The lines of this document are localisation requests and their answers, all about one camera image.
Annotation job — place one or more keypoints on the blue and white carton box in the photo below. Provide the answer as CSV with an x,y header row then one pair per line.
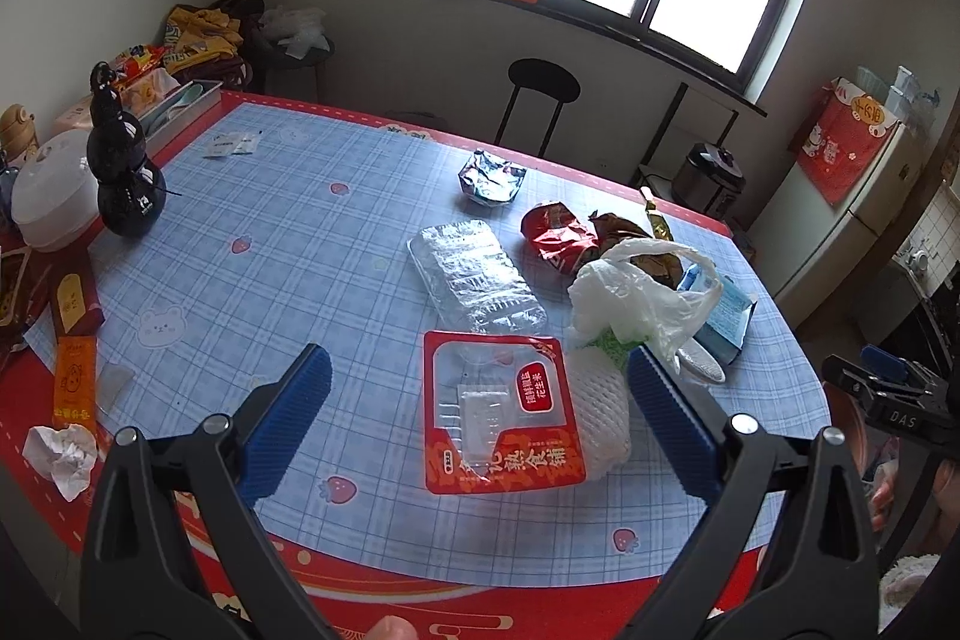
x,y
723,335

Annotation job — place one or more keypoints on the white plastic spoon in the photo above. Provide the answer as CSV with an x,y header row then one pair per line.
x,y
697,362

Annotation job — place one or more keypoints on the white round lidded container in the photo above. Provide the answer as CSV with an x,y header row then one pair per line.
x,y
55,196

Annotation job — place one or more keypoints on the red food package with window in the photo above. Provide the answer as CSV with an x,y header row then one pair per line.
x,y
498,417

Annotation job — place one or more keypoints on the white plastic bag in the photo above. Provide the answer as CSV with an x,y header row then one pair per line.
x,y
613,294

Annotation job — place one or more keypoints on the orange sachet packet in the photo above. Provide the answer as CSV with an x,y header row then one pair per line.
x,y
74,383

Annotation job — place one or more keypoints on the small white sachet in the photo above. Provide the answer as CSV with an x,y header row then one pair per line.
x,y
232,143

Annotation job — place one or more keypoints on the white containers on fridge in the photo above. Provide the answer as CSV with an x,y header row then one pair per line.
x,y
903,96

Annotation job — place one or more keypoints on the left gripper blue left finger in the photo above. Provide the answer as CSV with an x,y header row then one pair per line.
x,y
273,421

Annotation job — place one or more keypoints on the cream two-door refrigerator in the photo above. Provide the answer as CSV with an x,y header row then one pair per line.
x,y
806,247

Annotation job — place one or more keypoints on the blue plaid tablecloth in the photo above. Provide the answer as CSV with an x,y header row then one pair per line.
x,y
307,240

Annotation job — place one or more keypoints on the grey utensil tray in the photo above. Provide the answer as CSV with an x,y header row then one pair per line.
x,y
177,112

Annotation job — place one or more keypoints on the crumpled white tissue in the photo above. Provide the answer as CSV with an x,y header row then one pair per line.
x,y
65,457

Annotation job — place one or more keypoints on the dark red sachet packet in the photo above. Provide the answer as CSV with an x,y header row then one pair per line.
x,y
75,305

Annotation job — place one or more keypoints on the red cloth fridge cover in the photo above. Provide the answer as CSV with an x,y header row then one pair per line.
x,y
841,137

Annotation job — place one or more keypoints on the clear plastic tray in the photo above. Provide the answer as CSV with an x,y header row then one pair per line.
x,y
473,283

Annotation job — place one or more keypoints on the black gourd-shaped bottle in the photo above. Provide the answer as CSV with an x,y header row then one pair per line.
x,y
131,189

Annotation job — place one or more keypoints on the electric pressure cooker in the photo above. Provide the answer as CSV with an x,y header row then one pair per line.
x,y
708,181

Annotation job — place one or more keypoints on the white foam fruit net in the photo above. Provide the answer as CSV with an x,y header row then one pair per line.
x,y
602,409

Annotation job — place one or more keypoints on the black round stool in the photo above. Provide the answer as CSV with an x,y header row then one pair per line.
x,y
555,87

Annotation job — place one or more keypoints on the pile of yellow snack bags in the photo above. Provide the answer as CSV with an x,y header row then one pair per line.
x,y
204,44

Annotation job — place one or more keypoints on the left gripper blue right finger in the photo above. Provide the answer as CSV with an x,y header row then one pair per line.
x,y
690,449

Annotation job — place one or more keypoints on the red snack bag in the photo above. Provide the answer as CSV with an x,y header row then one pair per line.
x,y
559,238

